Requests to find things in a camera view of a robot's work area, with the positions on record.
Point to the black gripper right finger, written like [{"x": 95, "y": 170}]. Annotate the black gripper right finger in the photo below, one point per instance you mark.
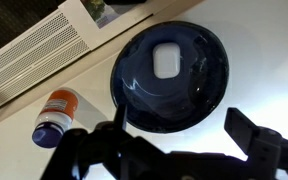
[{"x": 253, "y": 140}]

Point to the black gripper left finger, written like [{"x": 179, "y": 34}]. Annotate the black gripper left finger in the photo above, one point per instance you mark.
[{"x": 111, "y": 135}]

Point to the white earbud case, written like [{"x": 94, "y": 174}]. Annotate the white earbud case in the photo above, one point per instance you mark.
[{"x": 166, "y": 60}]

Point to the dark blue bowl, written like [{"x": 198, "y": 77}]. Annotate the dark blue bowl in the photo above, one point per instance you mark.
[{"x": 173, "y": 104}]

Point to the orange white pill bottle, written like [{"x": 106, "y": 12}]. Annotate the orange white pill bottle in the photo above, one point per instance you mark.
[{"x": 55, "y": 118}]

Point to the green label sticker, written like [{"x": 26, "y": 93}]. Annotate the green label sticker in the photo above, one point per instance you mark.
[{"x": 103, "y": 14}]

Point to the white wall air conditioner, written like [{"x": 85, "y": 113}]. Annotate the white wall air conditioner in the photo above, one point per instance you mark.
[{"x": 61, "y": 38}]

